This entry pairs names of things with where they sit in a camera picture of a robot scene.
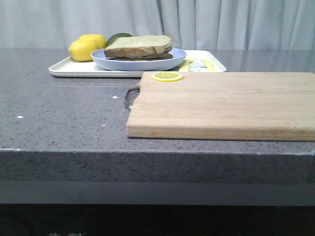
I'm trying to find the bread slice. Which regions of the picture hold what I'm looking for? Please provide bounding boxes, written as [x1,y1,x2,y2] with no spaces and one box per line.
[104,35,173,59]
[106,53,173,61]

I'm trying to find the light blue round plate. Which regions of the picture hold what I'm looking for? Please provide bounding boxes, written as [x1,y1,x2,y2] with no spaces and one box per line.
[91,48,187,71]

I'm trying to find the white rectangular tray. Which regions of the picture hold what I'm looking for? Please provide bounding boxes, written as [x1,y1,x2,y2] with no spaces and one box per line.
[49,50,227,78]

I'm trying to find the lemon slice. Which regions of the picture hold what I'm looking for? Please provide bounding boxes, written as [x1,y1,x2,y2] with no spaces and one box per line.
[152,71,183,82]

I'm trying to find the yellow plastic fork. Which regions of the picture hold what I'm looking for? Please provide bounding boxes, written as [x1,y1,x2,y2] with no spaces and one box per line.
[178,57,193,72]

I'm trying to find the yellow plastic knife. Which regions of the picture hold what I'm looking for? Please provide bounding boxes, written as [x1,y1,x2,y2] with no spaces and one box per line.
[201,59,218,72]

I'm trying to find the green lime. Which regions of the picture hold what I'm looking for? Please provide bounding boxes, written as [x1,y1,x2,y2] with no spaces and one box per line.
[105,32,132,47]

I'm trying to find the rear yellow lemon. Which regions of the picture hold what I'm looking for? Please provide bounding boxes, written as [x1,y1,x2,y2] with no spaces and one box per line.
[78,34,107,49]

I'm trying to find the yellow lemon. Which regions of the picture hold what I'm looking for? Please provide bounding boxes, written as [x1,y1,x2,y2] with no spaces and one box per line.
[68,39,100,62]
[78,34,107,49]

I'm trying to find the front yellow lemon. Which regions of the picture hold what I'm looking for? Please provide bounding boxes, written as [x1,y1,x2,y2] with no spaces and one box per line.
[68,39,100,62]

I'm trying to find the wooden cutting board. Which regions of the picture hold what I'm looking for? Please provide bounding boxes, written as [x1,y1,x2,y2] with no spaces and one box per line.
[126,72,315,142]

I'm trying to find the white curtain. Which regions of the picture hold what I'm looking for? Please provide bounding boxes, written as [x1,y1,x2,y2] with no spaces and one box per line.
[0,0,315,50]

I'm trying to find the metal cutting board handle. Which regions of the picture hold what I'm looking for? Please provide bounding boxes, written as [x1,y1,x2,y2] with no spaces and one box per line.
[124,83,141,110]

